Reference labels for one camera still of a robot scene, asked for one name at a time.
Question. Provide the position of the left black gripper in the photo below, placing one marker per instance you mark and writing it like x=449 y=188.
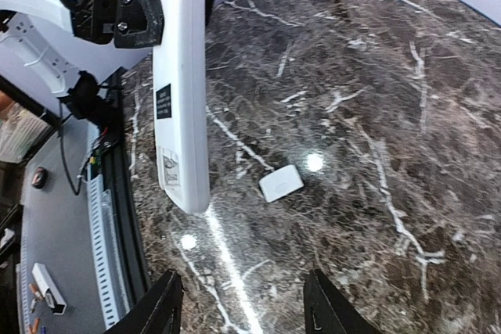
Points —
x=139 y=23

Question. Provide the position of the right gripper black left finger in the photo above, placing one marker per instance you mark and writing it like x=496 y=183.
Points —
x=158 y=312

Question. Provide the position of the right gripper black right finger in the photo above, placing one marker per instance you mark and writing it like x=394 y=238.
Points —
x=328 y=311

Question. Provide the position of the white remote control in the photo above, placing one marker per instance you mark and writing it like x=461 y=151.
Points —
x=179 y=103

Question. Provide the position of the white battery cover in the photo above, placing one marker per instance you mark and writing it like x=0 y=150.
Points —
x=280 y=183

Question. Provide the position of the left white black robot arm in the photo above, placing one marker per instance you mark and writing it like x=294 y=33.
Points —
x=76 y=89

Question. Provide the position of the white box on desk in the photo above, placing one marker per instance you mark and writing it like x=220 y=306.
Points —
x=48 y=289

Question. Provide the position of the green circuit board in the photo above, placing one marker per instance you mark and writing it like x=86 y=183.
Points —
x=95 y=161

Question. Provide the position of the black red computer mouse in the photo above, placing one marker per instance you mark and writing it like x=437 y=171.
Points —
x=40 y=178

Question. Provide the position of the white slotted cable duct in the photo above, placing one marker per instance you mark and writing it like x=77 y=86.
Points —
x=109 y=276

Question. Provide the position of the black front rail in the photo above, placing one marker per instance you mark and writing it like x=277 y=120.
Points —
x=117 y=179

